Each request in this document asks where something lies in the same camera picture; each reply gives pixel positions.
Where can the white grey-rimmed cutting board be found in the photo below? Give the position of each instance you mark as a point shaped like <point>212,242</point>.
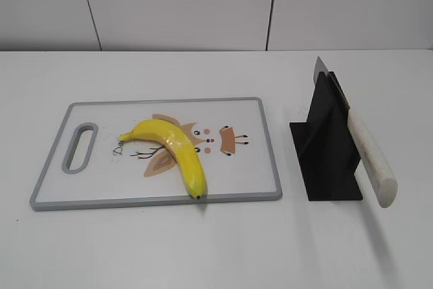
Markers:
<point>88,167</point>

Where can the black knife stand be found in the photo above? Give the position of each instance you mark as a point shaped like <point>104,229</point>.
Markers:
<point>326,151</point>

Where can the yellow plastic banana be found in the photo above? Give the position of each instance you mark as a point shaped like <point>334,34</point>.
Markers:
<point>176,149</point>

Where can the white-handled cleaver knife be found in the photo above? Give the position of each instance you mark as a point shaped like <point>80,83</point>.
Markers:
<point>380,174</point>

